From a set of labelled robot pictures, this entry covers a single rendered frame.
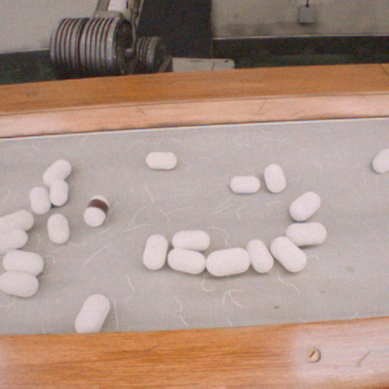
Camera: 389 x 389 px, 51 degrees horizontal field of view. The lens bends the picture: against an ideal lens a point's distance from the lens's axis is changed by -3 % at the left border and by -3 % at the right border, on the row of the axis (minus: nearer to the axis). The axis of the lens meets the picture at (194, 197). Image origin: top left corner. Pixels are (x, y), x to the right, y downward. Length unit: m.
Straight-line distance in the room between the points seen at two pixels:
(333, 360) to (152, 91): 0.41
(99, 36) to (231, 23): 1.80
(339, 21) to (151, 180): 2.25
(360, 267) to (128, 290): 0.21
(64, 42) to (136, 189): 0.40
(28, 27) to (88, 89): 2.08
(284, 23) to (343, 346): 2.33
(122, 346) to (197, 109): 0.34
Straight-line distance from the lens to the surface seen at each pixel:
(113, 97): 0.58
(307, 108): 0.57
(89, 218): 0.41
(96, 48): 0.76
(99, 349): 0.31
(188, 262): 0.36
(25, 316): 0.38
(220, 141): 0.52
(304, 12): 2.51
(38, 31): 2.67
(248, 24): 2.52
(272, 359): 0.30
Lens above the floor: 1.03
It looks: 42 degrees down
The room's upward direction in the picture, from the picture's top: 4 degrees counter-clockwise
